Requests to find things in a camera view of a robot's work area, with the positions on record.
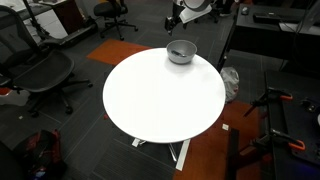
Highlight dark brown cabinet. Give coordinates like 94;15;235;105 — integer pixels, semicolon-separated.
52;0;88;35

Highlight black swivel office chair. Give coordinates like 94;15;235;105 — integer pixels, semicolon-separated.
93;0;139;42

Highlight black electric scooter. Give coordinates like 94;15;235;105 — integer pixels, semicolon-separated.
21;0;99;49

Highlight red and black bag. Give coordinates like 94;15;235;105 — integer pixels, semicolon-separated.
13;129;68;180

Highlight black robot table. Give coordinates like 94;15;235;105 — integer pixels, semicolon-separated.
264;69;320;180

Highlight black clamp with orange handle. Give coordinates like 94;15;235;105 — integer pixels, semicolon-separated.
243;87;294;118
251;128;307;153

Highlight white counter with dark top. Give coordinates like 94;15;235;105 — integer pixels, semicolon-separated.
0;0;69;42

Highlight white floor object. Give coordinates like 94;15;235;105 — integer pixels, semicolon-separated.
0;87;32;108

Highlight teal capped marker pen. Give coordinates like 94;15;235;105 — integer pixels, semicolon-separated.
170;49;187;58

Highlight black keyboard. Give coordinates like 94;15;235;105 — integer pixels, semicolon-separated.
252;12;285;25

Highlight black mesh office chair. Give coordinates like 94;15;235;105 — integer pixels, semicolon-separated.
0;4;94;118

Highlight grey round bowl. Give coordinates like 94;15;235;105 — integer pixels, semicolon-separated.
166;39;198;65

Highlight black office desk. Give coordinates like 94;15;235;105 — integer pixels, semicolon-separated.
216;2;320;73

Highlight white plastic bag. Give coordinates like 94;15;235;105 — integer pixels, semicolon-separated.
219;66;241;104

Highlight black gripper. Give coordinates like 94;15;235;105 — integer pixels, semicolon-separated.
165;14;184;36

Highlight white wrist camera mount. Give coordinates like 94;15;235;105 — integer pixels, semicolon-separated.
181;2;213;25

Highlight white table base legs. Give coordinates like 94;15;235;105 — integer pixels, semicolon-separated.
130;136;192;172

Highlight black upright post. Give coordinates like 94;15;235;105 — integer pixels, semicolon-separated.
226;128;242;180

